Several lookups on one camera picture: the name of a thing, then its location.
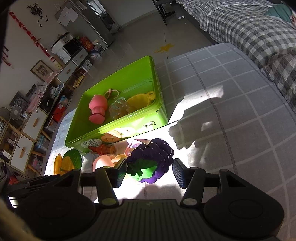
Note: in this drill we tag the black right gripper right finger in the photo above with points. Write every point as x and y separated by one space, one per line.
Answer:
191 179

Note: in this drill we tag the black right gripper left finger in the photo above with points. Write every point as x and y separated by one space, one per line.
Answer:
107 178

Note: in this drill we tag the pink peach toy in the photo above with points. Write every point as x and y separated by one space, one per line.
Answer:
102 161

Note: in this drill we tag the yellow corn toy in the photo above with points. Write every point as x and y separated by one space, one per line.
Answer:
70 161

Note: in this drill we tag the red lobster toy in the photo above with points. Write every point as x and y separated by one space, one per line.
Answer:
103 149

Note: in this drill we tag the purple grape toy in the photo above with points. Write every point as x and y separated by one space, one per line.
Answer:
149 162

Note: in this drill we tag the pink pig toy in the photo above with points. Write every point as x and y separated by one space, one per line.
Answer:
98 106

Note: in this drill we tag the yellow plastic bowl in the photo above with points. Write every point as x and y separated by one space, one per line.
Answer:
142 100

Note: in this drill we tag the brown octopus toy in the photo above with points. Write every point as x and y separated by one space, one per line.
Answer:
120 108

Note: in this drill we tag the white wooden sideboard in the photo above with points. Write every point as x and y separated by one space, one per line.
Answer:
33 126

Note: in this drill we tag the grey checked tablecloth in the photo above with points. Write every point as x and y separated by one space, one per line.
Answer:
226 117

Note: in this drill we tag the green plastic storage box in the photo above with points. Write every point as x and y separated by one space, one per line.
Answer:
138 77

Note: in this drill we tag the red storage box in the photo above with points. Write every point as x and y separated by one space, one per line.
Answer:
58 112

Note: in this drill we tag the white desk fan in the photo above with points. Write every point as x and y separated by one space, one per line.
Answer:
16 112

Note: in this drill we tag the framed cartoon picture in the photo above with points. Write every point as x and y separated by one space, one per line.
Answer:
41 70

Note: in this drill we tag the black microwave oven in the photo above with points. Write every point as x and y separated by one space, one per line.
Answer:
72 47

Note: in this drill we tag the checked sofa blanket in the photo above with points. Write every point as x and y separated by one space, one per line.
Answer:
262 30

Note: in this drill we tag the silver refrigerator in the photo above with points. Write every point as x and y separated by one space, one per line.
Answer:
89 19

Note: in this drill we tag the dark chair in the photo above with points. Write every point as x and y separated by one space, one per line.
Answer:
161 9

